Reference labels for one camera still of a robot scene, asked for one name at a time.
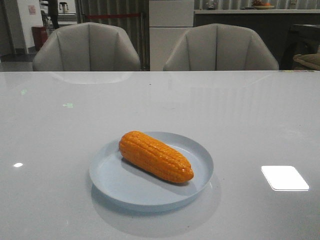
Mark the orange toy corn cob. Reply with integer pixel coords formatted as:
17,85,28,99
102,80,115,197
118,131,194,184

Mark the light blue round plate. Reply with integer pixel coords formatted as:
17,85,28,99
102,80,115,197
89,131,214,213

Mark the right grey upholstered chair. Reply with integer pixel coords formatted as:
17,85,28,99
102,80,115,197
163,23,279,71

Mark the grey upholstered chair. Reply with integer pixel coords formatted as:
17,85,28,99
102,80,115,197
163,23,279,71
32,22,141,72

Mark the white cabinet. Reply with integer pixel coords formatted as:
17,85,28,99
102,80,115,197
148,0,194,71

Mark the left grey upholstered chair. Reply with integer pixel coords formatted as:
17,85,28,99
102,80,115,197
32,22,141,72

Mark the red barrier belt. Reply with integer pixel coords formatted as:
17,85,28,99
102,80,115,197
85,12,143,20

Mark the red bin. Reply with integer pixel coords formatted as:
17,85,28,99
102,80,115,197
31,26,48,51

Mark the dark grey counter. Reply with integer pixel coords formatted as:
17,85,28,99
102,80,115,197
193,9,320,70

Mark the fruit bowl on counter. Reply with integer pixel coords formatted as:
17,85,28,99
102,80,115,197
251,0,275,10

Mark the person in background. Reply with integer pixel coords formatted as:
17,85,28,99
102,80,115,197
47,0,60,30

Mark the beige cushion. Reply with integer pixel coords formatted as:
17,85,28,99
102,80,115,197
293,53,320,71

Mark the dark wooden armchair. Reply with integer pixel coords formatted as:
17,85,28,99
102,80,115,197
279,24,320,70

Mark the pink wall poster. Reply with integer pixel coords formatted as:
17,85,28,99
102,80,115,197
28,5,36,16

